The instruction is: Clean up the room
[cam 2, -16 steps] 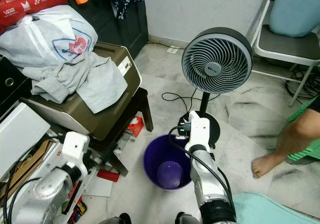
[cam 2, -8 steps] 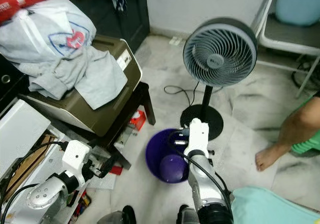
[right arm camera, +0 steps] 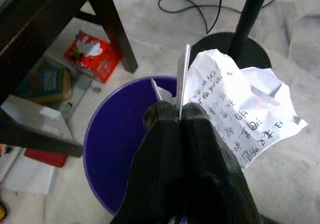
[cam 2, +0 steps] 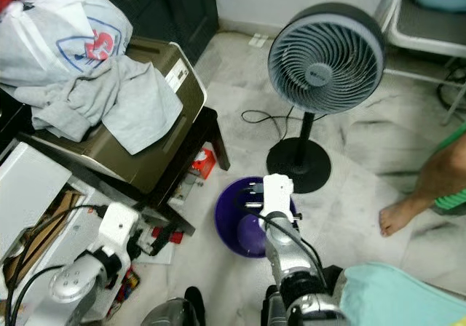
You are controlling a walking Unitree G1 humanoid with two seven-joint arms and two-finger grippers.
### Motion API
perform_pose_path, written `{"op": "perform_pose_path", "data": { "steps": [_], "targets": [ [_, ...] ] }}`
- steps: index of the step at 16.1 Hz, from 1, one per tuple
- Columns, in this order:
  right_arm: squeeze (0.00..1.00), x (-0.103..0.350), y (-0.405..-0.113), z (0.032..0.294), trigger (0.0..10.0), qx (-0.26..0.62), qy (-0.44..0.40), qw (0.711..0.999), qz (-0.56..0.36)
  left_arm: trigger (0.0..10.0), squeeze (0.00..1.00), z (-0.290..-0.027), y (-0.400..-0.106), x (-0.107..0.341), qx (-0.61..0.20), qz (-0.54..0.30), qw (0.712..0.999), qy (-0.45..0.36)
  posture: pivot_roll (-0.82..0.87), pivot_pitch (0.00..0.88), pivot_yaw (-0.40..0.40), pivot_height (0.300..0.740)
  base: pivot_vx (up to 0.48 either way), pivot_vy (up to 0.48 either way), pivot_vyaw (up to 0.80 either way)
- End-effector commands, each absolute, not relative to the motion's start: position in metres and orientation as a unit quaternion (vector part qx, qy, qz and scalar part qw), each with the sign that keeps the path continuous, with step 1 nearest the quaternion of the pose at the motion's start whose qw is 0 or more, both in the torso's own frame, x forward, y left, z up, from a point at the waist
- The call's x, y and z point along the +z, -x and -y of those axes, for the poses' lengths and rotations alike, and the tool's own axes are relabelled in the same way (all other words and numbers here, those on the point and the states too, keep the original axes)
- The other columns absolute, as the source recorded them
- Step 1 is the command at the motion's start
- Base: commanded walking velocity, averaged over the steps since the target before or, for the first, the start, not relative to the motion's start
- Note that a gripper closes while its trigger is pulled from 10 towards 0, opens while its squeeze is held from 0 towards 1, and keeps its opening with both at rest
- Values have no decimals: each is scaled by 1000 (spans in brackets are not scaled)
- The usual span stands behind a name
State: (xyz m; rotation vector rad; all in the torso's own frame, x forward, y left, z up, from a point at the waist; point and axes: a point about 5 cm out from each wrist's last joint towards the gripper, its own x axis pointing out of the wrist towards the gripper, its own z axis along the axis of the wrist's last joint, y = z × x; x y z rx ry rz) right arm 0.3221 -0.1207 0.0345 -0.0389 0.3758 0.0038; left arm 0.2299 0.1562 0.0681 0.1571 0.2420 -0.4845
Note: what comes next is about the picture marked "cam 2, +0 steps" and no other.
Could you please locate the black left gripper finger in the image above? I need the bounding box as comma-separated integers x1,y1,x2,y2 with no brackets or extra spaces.
153,224,183,257

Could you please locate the small red box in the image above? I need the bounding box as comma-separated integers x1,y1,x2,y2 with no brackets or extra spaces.
191,148,216,180

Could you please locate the black side table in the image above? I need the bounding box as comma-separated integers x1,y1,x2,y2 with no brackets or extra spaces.
153,108,230,210

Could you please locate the brown metallic box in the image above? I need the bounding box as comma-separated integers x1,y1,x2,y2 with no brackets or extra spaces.
36,37,206,196

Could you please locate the grey left robot leg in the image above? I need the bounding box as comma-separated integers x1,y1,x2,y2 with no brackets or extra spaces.
142,286,205,326

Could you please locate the grey robot leg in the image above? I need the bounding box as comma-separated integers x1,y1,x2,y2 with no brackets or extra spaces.
142,286,205,326
262,286,292,326

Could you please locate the brown cardboard sheet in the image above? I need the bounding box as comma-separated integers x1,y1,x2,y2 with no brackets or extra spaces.
7,190,88,283

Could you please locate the grey right robot leg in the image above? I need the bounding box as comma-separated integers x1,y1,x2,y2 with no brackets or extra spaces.
262,286,292,326

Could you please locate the white drawer cabinet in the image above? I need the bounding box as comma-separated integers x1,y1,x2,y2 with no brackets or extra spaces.
0,143,154,326

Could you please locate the grey t-shirt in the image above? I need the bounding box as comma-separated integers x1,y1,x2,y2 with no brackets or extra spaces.
15,55,184,156

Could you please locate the person with bare legs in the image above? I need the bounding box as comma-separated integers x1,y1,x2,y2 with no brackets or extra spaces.
379,133,466,237

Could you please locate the black cabinet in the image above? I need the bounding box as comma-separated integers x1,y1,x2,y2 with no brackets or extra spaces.
87,0,219,65

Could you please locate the white shelf rack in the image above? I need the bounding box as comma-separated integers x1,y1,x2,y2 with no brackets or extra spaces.
382,0,466,123

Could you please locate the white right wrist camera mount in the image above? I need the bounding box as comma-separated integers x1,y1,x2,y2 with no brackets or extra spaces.
262,173,293,218

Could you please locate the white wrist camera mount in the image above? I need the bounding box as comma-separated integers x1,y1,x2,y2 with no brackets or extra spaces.
98,202,143,265
262,173,293,218

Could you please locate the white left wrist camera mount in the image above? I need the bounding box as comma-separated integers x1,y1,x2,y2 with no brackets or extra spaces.
98,202,143,265

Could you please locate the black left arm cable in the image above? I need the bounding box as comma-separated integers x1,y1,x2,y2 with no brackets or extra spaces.
4,204,110,326

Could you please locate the black fan cable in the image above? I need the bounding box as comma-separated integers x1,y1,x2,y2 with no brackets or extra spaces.
240,110,299,141

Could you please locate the grey pedestal fan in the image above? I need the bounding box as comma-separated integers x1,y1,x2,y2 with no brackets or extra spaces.
266,2,387,194

